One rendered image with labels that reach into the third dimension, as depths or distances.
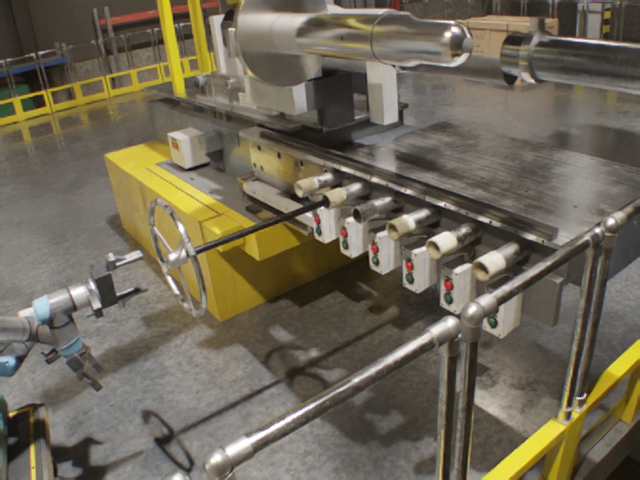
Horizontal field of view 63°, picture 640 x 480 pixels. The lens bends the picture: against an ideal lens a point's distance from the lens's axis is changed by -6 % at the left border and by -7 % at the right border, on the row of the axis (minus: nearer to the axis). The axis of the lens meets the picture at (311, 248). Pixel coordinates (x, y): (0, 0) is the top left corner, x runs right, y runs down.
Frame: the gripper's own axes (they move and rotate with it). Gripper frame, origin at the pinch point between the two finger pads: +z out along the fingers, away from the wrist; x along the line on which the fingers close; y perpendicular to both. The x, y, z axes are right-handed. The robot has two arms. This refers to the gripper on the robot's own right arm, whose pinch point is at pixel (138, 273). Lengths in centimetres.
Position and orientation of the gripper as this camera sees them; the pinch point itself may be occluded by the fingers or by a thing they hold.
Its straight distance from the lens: 169.8
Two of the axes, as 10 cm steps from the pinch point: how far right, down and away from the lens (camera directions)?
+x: -0.7, 7.4, 6.6
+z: 8.1, -3.4, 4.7
